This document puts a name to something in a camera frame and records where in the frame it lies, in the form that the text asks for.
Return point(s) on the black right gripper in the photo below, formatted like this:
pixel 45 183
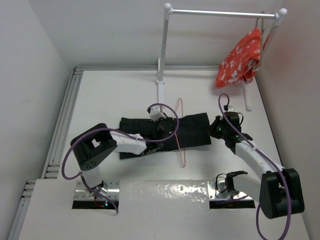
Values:
pixel 218 119

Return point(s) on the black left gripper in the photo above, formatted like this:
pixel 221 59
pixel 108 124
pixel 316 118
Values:
pixel 169 118

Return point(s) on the dark denim trousers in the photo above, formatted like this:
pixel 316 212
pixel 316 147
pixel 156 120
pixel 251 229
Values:
pixel 191 133

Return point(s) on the pink wire hanger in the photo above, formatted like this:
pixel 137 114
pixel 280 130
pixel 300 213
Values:
pixel 178 136

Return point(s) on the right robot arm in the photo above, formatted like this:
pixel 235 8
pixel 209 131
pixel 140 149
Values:
pixel 277 188

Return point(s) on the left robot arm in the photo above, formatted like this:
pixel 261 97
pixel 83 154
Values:
pixel 93 146

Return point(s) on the grey hanger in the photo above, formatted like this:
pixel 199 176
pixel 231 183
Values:
pixel 261 42

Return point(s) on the red patterned garment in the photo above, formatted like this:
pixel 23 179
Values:
pixel 239 64

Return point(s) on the white clothes rack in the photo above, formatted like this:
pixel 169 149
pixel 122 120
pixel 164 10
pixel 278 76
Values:
pixel 202 37

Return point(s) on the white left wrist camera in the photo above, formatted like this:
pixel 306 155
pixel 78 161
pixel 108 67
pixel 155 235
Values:
pixel 155 113

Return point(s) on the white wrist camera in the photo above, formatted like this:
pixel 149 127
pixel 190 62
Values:
pixel 228 109
pixel 155 113

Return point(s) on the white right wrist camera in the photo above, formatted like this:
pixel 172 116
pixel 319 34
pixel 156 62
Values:
pixel 228 109

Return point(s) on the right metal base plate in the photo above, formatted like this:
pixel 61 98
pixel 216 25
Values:
pixel 217 191

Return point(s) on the metal base plate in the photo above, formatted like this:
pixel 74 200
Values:
pixel 217 191
pixel 110 189

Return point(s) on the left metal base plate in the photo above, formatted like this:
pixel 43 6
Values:
pixel 110 189

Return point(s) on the aluminium table edge rail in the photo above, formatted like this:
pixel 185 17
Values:
pixel 55 152

